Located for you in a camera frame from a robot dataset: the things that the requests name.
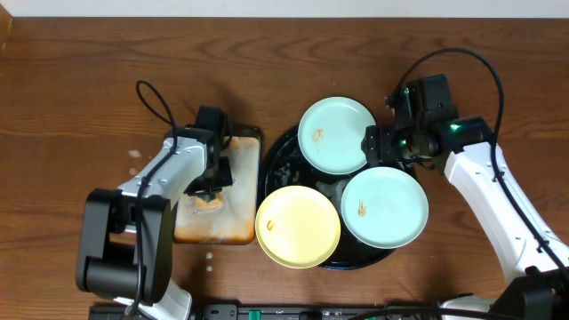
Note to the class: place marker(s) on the yellow plate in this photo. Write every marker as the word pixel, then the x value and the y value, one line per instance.
pixel 297 227

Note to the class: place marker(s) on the rectangular soapy black tray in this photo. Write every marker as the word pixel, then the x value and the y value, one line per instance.
pixel 233 223

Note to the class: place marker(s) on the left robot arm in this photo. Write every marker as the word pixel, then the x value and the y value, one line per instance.
pixel 125 251

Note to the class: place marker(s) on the mint plate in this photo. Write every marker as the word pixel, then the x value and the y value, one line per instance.
pixel 384 207
pixel 330 134

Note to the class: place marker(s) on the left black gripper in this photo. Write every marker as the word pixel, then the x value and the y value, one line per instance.
pixel 210 187

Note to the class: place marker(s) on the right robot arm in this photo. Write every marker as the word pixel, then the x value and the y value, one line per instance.
pixel 428 129

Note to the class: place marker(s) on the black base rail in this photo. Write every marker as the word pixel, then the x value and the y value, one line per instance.
pixel 234 312

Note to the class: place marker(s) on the green and yellow sponge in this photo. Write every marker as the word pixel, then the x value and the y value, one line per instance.
pixel 210 201

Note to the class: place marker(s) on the round black tray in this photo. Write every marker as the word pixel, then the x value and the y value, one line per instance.
pixel 284 165

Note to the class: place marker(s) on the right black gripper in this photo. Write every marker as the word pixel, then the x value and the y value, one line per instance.
pixel 380 139

